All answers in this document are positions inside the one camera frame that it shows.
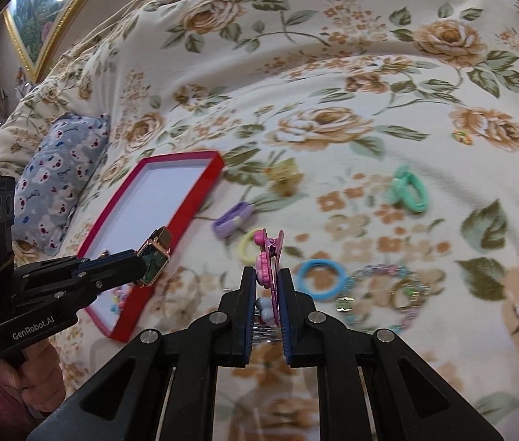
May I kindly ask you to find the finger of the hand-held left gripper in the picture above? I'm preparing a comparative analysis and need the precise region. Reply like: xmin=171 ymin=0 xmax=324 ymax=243
xmin=14 ymin=249 xmax=143 ymax=281
xmin=23 ymin=257 xmax=150 ymax=315

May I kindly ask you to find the gold framed painting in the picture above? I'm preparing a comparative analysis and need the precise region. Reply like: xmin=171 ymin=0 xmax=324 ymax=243
xmin=3 ymin=0 xmax=114 ymax=82

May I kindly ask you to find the green dial square wristwatch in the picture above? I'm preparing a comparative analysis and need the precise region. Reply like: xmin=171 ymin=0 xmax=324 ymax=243
xmin=136 ymin=226 xmax=174 ymax=288

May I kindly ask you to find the yellow hair tie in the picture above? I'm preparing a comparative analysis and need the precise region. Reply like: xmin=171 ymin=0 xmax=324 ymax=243
xmin=238 ymin=230 xmax=266 ymax=266

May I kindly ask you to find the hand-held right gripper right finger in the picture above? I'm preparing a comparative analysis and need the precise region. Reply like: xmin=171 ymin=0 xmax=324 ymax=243
xmin=278 ymin=267 xmax=504 ymax=441

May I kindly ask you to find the purple hair clip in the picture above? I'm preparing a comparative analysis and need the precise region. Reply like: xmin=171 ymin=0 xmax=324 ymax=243
xmin=212 ymin=202 xmax=255 ymax=239

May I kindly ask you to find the gold claw clip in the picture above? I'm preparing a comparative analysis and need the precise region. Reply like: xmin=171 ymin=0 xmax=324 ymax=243
xmin=264 ymin=157 xmax=300 ymax=196

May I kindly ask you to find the pastel beaded bracelet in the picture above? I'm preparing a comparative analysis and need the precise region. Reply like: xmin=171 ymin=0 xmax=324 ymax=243
xmin=336 ymin=264 xmax=431 ymax=332

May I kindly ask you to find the blue hair tie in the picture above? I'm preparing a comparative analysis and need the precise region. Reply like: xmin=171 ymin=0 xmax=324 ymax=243
xmin=296 ymin=259 xmax=348 ymax=295

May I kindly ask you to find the grey bear print pillow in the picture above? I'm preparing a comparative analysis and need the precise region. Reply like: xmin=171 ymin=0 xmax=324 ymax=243
xmin=14 ymin=112 xmax=112 ymax=257

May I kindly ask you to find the floral blanket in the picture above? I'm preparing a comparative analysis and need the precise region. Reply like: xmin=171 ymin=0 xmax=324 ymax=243
xmin=0 ymin=0 xmax=519 ymax=441

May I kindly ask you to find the small colourful beaded trinket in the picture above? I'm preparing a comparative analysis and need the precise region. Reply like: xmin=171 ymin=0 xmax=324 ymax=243
xmin=108 ymin=285 xmax=130 ymax=312

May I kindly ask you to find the red jewelry tray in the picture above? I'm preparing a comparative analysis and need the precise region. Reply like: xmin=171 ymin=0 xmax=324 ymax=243
xmin=77 ymin=151 xmax=226 ymax=344

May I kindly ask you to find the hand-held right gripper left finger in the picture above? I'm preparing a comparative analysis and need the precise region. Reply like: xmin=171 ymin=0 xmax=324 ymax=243
xmin=25 ymin=267 xmax=260 ymax=441

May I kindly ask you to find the person's left hand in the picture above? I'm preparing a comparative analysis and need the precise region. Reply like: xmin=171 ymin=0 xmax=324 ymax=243
xmin=0 ymin=337 xmax=66 ymax=406

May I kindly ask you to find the pink hair clip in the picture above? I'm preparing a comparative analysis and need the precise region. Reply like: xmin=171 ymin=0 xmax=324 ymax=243
xmin=252 ymin=228 xmax=286 ymax=328

